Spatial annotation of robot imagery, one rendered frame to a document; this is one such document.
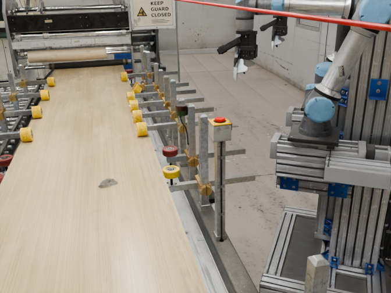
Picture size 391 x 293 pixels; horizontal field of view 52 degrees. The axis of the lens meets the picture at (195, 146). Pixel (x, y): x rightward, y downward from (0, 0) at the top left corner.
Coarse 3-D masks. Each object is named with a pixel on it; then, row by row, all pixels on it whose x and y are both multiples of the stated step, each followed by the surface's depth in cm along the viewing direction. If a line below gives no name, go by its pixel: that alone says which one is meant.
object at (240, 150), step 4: (232, 148) 218; (236, 148) 218; (240, 148) 218; (244, 148) 217; (196, 152) 214; (208, 152) 213; (212, 152) 213; (228, 152) 215; (232, 152) 216; (236, 152) 217; (240, 152) 217; (244, 152) 218; (176, 156) 209; (180, 156) 210; (184, 156) 210; (208, 156) 214; (212, 156) 214; (168, 160) 209; (172, 160) 209; (176, 160) 210; (180, 160) 211; (184, 160) 211
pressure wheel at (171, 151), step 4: (164, 148) 208; (168, 148) 208; (172, 148) 209; (176, 148) 208; (164, 152) 206; (168, 152) 205; (172, 152) 205; (176, 152) 207; (168, 156) 206; (172, 156) 206
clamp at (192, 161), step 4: (184, 152) 214; (188, 156) 207; (192, 156) 206; (196, 156) 206; (188, 160) 207; (192, 160) 204; (196, 160) 205; (188, 164) 208; (192, 164) 205; (196, 164) 206
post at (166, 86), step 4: (164, 76) 265; (168, 76) 266; (164, 80) 265; (168, 80) 266; (164, 84) 266; (168, 84) 267; (164, 88) 268; (168, 88) 268; (164, 92) 270; (168, 92) 269; (164, 96) 272; (168, 96) 270; (168, 100) 271; (168, 116) 275; (168, 120) 276; (168, 132) 279
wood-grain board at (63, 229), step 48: (96, 96) 315; (48, 144) 219; (96, 144) 217; (144, 144) 216; (0, 192) 168; (48, 192) 167; (96, 192) 166; (144, 192) 165; (0, 240) 136; (48, 240) 135; (96, 240) 135; (144, 240) 134; (0, 288) 114; (48, 288) 113; (96, 288) 113; (144, 288) 113; (192, 288) 112
